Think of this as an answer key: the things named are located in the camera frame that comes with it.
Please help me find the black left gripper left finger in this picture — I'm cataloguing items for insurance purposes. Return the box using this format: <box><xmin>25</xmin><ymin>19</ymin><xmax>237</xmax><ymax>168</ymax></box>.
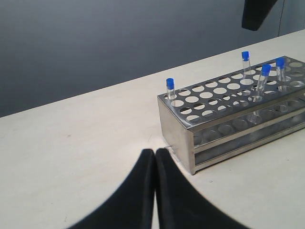
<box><xmin>70</xmin><ymin>149</ymin><xmax>155</xmax><ymax>229</ymax></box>

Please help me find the blue capped tube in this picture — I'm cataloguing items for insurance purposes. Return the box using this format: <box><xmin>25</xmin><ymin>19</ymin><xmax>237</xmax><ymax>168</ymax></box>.
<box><xmin>241</xmin><ymin>51</ymin><xmax>251</xmax><ymax>86</ymax></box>
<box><xmin>276</xmin><ymin>57</ymin><xmax>287</xmax><ymax>93</ymax></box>
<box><xmin>166</xmin><ymin>78</ymin><xmax>175</xmax><ymax>100</ymax></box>
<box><xmin>251</xmin><ymin>64</ymin><xmax>271</xmax><ymax>103</ymax></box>

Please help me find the stainless steel test tube rack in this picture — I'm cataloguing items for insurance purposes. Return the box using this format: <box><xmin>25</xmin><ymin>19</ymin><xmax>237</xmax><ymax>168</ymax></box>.
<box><xmin>157</xmin><ymin>57</ymin><xmax>305</xmax><ymax>174</ymax></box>

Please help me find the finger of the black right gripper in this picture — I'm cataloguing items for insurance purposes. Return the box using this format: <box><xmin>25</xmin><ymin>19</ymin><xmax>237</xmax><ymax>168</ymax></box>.
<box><xmin>242</xmin><ymin>0</ymin><xmax>277</xmax><ymax>31</ymax></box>

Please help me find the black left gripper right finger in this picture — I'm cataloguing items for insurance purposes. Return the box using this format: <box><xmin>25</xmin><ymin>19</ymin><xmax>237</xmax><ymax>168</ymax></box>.
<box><xmin>155</xmin><ymin>148</ymin><xmax>247</xmax><ymax>229</ymax></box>

